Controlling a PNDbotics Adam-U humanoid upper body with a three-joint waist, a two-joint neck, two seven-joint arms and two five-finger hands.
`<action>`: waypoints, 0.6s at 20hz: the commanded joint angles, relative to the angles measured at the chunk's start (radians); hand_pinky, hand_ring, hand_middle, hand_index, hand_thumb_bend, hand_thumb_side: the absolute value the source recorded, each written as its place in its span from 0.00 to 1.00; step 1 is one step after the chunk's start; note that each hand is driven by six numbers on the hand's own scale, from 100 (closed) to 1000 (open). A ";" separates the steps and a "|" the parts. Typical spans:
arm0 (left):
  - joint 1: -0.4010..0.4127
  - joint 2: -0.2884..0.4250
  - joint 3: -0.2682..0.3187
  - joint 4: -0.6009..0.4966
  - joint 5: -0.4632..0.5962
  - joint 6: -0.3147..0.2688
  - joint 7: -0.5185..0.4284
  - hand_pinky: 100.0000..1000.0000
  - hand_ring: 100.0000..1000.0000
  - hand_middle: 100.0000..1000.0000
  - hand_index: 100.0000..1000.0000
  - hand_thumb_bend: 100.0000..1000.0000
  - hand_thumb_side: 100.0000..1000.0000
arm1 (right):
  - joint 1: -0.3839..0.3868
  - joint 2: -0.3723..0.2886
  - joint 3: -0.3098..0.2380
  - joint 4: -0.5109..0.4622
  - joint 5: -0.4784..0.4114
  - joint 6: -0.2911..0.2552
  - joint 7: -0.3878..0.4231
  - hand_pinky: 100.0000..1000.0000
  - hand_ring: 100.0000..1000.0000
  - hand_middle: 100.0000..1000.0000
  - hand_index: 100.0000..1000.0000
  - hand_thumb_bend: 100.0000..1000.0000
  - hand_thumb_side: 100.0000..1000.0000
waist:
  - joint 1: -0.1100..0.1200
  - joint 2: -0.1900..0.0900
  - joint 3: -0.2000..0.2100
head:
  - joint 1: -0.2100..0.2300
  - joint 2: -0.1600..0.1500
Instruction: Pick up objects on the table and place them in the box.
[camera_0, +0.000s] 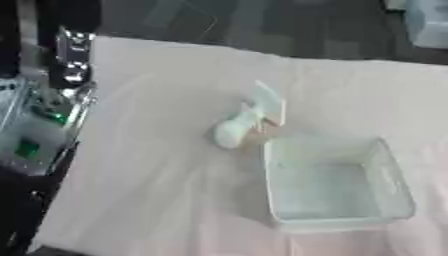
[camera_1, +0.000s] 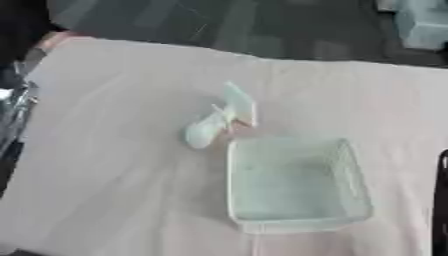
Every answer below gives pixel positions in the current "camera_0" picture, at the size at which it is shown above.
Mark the white translucent plastic box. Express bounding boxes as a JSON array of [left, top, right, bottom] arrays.
[[260, 134, 419, 234]]

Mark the white rounded plastic bottle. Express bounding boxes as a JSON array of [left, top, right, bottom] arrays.
[[211, 101, 266, 150]]

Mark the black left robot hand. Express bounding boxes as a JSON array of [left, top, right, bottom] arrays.
[[33, 0, 105, 36]]

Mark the pale storage bin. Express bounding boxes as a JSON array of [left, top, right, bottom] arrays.
[[404, 0, 448, 50]]

